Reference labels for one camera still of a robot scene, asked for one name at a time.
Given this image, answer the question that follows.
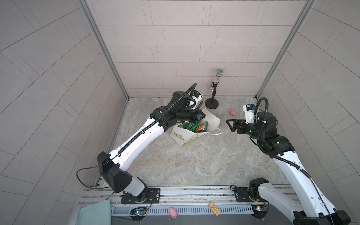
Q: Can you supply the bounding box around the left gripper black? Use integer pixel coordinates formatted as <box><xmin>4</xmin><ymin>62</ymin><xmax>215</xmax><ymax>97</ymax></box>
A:
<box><xmin>173</xmin><ymin>108</ymin><xmax>206</xmax><ymax>125</ymax></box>

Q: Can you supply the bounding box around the white paper bag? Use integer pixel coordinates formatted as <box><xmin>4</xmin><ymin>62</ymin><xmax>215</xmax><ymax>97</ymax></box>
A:
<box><xmin>170</xmin><ymin>109</ymin><xmax>223</xmax><ymax>146</ymax></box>

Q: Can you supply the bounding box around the green Fox's spring tea bag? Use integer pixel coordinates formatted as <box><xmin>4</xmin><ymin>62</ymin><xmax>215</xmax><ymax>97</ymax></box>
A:
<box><xmin>182</xmin><ymin>122</ymin><xmax>197</xmax><ymax>130</ymax></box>

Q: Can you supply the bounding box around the orange Fox's fruits bag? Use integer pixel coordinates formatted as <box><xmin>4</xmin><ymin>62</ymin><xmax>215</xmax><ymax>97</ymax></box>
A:
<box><xmin>194</xmin><ymin>124</ymin><xmax>203</xmax><ymax>133</ymax></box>

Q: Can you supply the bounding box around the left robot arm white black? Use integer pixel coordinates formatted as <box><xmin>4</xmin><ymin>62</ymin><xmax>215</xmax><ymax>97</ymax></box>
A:
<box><xmin>97</xmin><ymin>107</ymin><xmax>206</xmax><ymax>201</ymax></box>

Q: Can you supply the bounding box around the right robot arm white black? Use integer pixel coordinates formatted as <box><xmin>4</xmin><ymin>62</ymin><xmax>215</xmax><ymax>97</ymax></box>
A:
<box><xmin>226</xmin><ymin>112</ymin><xmax>351</xmax><ymax>225</ymax></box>

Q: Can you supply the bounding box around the dark green snack bag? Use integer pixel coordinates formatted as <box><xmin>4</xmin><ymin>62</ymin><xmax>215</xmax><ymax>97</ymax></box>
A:
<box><xmin>201</xmin><ymin>121</ymin><xmax>209</xmax><ymax>132</ymax></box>

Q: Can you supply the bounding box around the pink pig toy on table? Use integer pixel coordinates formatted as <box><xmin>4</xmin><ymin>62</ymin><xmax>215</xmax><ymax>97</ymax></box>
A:
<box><xmin>229</xmin><ymin>108</ymin><xmax>236</xmax><ymax>115</ymax></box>

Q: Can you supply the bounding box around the black microphone stand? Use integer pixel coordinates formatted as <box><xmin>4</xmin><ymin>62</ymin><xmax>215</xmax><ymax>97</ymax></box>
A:
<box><xmin>205</xmin><ymin>82</ymin><xmax>219</xmax><ymax>109</ymax></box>

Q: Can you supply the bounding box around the sparkly silver microphone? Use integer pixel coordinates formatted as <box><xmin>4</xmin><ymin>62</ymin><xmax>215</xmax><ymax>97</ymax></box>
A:
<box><xmin>213</xmin><ymin>68</ymin><xmax>224</xmax><ymax>84</ymax></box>

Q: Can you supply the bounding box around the right circuit board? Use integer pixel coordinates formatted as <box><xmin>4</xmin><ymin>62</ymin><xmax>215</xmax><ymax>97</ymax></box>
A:
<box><xmin>251</xmin><ymin>204</ymin><xmax>268</xmax><ymax>220</ymax></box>

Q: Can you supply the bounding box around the circuit board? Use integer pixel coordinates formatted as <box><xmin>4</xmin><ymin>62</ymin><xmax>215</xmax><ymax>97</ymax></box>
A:
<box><xmin>251</xmin><ymin>204</ymin><xmax>268</xmax><ymax>220</ymax></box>
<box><xmin>130</xmin><ymin>207</ymin><xmax>147</xmax><ymax>221</ymax></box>

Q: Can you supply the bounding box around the small wooden tag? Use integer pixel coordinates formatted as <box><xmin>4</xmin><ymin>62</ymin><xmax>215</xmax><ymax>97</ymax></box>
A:
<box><xmin>208</xmin><ymin>202</ymin><xmax>221</xmax><ymax>217</ymax></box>

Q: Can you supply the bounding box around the left circuit board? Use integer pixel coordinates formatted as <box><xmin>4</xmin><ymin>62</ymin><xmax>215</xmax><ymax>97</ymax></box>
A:
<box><xmin>130</xmin><ymin>207</ymin><xmax>147</xmax><ymax>221</ymax></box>

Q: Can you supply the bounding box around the teal cloth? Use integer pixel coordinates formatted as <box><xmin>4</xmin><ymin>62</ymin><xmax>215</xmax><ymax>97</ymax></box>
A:
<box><xmin>77</xmin><ymin>199</ymin><xmax>111</xmax><ymax>225</ymax></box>

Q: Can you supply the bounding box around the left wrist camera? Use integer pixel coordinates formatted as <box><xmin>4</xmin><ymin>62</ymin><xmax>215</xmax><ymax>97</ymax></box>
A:
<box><xmin>188</xmin><ymin>90</ymin><xmax>203</xmax><ymax>111</ymax></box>

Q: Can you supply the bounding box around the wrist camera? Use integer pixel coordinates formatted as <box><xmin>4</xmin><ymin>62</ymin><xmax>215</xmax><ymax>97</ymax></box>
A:
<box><xmin>242</xmin><ymin>104</ymin><xmax>256</xmax><ymax>124</ymax></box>
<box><xmin>188</xmin><ymin>90</ymin><xmax>203</xmax><ymax>111</ymax></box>

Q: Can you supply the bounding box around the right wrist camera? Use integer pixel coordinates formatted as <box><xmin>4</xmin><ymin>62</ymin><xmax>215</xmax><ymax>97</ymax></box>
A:
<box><xmin>242</xmin><ymin>104</ymin><xmax>256</xmax><ymax>124</ymax></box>

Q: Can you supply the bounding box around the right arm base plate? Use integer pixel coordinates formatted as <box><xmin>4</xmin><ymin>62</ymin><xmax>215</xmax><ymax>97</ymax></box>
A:
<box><xmin>231</xmin><ymin>186</ymin><xmax>257</xmax><ymax>203</ymax></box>

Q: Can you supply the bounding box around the aluminium front rail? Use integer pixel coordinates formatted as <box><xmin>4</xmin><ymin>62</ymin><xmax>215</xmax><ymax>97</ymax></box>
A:
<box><xmin>78</xmin><ymin>185</ymin><xmax>314</xmax><ymax>207</ymax></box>

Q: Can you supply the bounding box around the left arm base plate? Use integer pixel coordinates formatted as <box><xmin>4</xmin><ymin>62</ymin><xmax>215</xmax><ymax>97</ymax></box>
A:
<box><xmin>121</xmin><ymin>187</ymin><xmax>161</xmax><ymax>204</ymax></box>

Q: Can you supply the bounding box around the pink pig toy on rail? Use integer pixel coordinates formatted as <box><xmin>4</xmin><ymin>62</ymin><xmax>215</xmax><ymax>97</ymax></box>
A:
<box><xmin>169</xmin><ymin>208</ymin><xmax>178</xmax><ymax>218</ymax></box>

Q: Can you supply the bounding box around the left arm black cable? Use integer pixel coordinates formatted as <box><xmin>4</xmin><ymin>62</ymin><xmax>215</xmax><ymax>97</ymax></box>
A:
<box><xmin>76</xmin><ymin>164</ymin><xmax>111</xmax><ymax>189</ymax></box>

